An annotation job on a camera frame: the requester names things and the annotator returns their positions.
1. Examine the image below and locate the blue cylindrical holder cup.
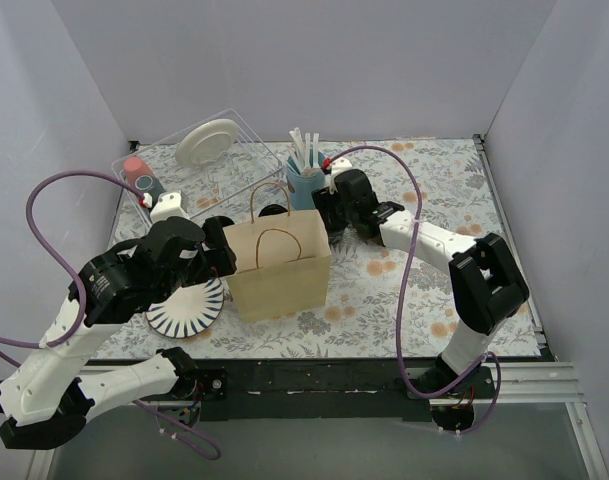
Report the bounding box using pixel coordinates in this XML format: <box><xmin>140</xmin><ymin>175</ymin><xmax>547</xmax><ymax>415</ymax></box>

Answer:
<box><xmin>287</xmin><ymin>152</ymin><xmax>326</xmax><ymax>210</ymax></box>

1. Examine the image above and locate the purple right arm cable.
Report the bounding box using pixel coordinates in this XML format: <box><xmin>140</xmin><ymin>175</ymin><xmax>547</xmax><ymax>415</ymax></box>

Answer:
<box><xmin>328</xmin><ymin>145</ymin><xmax>500</xmax><ymax>436</ymax></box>

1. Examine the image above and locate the white ceramic plate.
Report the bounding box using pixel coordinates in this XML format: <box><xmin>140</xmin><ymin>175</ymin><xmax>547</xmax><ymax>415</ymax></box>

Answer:
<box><xmin>175</xmin><ymin>119</ymin><xmax>239</xmax><ymax>167</ymax></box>

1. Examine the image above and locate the blue striped white plate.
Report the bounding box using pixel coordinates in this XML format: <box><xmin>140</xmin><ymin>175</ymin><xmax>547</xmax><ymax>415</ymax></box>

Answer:
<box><xmin>144</xmin><ymin>278</ymin><xmax>224</xmax><ymax>339</ymax></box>

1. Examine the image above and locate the white wrapped straw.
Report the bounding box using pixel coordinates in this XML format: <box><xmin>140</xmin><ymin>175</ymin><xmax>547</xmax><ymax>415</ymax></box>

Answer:
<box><xmin>304</xmin><ymin>132</ymin><xmax>311</xmax><ymax>169</ymax></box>
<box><xmin>311</xmin><ymin>132</ymin><xmax>319</xmax><ymax>168</ymax></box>
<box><xmin>289</xmin><ymin>127</ymin><xmax>308</xmax><ymax>172</ymax></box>

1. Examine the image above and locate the clear wire dish rack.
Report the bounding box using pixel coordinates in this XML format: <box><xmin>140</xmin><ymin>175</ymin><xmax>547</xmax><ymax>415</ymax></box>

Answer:
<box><xmin>112</xmin><ymin>109</ymin><xmax>284</xmax><ymax>221</ymax></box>

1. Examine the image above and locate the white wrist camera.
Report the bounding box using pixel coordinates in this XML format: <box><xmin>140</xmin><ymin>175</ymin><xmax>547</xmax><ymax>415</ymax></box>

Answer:
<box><xmin>139</xmin><ymin>191</ymin><xmax>190</xmax><ymax>224</ymax></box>
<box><xmin>321</xmin><ymin>157</ymin><xmax>353</xmax><ymax>195</ymax></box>

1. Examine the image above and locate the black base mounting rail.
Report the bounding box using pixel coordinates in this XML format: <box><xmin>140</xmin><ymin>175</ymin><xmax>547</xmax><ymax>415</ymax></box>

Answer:
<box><xmin>138</xmin><ymin>357</ymin><xmax>500</xmax><ymax>421</ymax></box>

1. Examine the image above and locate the floral patterned table mat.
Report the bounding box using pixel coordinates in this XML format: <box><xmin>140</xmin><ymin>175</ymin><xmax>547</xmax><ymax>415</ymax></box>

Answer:
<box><xmin>81</xmin><ymin>138</ymin><xmax>543</xmax><ymax>361</ymax></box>

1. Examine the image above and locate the brown paper takeout bag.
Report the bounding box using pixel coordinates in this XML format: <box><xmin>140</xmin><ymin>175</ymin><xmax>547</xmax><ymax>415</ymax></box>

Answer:
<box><xmin>224</xmin><ymin>207</ymin><xmax>332</xmax><ymax>322</ymax></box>

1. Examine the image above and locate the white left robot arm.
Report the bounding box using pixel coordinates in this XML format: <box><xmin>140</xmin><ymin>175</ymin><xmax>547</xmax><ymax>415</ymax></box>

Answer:
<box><xmin>0</xmin><ymin>217</ymin><xmax>236</xmax><ymax>450</ymax></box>

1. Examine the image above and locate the teal plastic cup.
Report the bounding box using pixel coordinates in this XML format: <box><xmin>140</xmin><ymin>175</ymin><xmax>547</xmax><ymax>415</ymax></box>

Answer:
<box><xmin>134</xmin><ymin>175</ymin><xmax>166</xmax><ymax>203</ymax></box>

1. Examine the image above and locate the pink plastic cup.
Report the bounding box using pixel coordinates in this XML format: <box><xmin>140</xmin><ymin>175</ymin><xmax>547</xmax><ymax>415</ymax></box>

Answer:
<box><xmin>123</xmin><ymin>156</ymin><xmax>154</xmax><ymax>189</ymax></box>

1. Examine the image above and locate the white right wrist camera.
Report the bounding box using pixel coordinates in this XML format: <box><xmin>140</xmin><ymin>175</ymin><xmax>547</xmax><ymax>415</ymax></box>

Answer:
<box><xmin>321</xmin><ymin>157</ymin><xmax>353</xmax><ymax>195</ymax></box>

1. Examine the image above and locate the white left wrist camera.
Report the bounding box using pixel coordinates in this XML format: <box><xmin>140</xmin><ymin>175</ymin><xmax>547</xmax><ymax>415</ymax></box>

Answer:
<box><xmin>139</xmin><ymin>191</ymin><xmax>190</xmax><ymax>224</ymax></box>

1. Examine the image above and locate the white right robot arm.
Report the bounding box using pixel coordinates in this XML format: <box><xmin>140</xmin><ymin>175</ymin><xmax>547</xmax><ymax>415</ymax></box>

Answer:
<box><xmin>312</xmin><ymin>167</ymin><xmax>530</xmax><ymax>399</ymax></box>

